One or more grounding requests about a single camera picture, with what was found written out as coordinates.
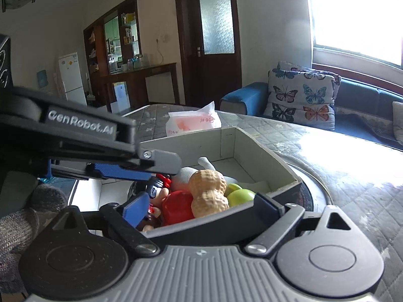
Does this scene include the black-haired doll figurine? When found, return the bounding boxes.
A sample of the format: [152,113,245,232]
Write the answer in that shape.
[137,174,172,232]

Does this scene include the red round toy figure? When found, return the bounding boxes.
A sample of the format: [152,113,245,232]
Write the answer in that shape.
[161,190,195,226]

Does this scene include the orange peanut toy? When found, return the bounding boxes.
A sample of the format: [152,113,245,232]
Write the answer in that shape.
[188,170,229,218]

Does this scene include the grey knitted gloved hand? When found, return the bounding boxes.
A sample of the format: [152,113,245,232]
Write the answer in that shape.
[1,183,68,294]

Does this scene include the green toy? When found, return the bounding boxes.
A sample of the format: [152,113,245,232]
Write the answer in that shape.
[225,183,255,207]

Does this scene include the white plush toy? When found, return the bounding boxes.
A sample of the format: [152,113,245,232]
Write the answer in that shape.
[171,156,224,192]

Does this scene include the white refrigerator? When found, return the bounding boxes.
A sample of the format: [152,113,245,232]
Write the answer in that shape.
[58,53,87,105]

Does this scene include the pink white plastic bag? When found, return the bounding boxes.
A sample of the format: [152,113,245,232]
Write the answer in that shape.
[165,102,222,136]

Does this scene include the grey cardboard box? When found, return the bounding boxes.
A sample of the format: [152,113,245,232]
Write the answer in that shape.
[140,127,301,246]

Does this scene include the dark wooden cabinet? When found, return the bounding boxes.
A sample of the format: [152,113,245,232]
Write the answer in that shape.
[83,0,180,112]

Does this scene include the butterfly print cushion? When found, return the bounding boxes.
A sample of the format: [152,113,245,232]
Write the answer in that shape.
[264,61,341,131]

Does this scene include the blue sofa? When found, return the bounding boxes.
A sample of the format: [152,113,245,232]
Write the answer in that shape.
[220,79,402,151]

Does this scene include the dark wooden door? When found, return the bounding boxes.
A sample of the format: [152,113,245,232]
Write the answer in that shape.
[176,0,242,107]

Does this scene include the window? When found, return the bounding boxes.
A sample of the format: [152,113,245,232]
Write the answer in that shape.
[310,0,402,67]

